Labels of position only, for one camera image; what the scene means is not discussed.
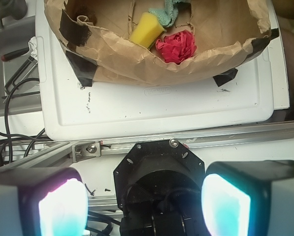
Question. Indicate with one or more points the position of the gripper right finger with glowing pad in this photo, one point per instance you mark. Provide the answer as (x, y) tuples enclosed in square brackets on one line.
[(249, 198)]

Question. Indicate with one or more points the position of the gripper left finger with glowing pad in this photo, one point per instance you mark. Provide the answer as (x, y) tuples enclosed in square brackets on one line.
[(49, 201)]

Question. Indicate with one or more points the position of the blue microfibre cloth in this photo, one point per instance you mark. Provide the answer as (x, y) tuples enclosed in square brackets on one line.
[(168, 15)]

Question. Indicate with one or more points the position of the white plastic tray lid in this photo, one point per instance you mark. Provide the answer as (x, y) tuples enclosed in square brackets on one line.
[(106, 110)]

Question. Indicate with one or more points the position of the black tape strip right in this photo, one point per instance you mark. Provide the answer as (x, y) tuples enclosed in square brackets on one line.
[(225, 77)]

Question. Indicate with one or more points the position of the black tape strip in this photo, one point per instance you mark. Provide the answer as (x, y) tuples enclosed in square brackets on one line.
[(84, 69), (225, 77)]

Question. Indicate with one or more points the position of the black tape strip left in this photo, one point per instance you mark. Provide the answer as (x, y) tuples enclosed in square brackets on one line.
[(84, 69)]

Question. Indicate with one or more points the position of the crumpled white tissue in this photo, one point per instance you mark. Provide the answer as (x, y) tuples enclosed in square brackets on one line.
[(32, 44)]

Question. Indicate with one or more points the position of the crumpled red paper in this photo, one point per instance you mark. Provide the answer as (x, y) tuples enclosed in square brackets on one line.
[(177, 47)]

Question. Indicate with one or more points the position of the brown paper bag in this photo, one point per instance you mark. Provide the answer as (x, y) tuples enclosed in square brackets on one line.
[(228, 33)]

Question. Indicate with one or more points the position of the grey clamp knob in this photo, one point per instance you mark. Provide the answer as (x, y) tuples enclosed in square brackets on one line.
[(17, 9)]

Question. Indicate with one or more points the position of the yellow sponge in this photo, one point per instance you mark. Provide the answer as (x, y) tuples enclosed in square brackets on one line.
[(147, 30)]

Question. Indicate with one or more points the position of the aluminium frame rail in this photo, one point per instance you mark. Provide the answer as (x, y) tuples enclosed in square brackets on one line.
[(57, 153)]

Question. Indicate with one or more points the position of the metal corner bracket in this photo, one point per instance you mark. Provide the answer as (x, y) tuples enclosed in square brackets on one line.
[(85, 150)]

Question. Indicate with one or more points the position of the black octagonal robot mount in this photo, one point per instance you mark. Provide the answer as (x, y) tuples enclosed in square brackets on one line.
[(158, 186)]

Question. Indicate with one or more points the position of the red handled tool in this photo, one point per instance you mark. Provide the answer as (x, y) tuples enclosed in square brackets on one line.
[(15, 54)]

